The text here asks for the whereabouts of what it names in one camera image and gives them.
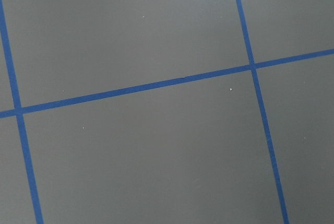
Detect blue tape grid lines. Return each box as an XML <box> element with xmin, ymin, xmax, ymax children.
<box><xmin>1</xmin><ymin>0</ymin><xmax>333</xmax><ymax>223</ymax></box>

